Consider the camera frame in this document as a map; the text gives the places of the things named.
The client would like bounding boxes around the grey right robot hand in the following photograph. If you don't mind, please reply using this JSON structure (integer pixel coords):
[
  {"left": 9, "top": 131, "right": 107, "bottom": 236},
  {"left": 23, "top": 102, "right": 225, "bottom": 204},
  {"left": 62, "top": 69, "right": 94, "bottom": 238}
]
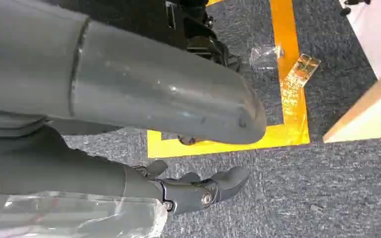
[{"left": 0, "top": 0, "right": 267, "bottom": 216}]

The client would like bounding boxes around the yellow floor tape strip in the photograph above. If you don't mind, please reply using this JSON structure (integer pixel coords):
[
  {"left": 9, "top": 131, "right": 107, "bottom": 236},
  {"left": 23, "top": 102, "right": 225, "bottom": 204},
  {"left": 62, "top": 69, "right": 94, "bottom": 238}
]
[{"left": 146, "top": 124, "right": 311, "bottom": 159}]

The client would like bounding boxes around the long orange floor tape strip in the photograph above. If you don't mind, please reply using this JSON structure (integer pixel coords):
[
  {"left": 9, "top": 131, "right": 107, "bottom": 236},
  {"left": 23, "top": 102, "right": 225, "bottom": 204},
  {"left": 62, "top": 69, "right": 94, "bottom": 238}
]
[{"left": 269, "top": 0, "right": 310, "bottom": 145}]

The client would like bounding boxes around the clear tape piece with print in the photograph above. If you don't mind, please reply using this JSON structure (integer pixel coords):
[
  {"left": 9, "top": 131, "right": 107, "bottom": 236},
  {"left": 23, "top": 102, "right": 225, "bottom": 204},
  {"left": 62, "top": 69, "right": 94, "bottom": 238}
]
[{"left": 284, "top": 53, "right": 321, "bottom": 88}]

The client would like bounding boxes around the black caster wheel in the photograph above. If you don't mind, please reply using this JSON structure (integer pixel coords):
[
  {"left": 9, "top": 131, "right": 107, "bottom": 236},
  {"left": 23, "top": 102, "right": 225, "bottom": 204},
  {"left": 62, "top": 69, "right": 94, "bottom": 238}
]
[{"left": 339, "top": 0, "right": 372, "bottom": 17}]

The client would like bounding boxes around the pale wooden desk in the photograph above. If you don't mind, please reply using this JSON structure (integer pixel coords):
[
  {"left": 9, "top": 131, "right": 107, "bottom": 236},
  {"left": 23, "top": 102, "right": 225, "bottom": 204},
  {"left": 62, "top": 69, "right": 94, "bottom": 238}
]
[{"left": 322, "top": 58, "right": 381, "bottom": 144}]

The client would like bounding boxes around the white desk panel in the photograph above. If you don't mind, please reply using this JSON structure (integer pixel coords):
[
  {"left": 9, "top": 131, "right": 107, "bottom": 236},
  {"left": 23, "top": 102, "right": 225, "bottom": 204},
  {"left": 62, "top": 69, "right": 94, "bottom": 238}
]
[{"left": 339, "top": 0, "right": 381, "bottom": 80}]

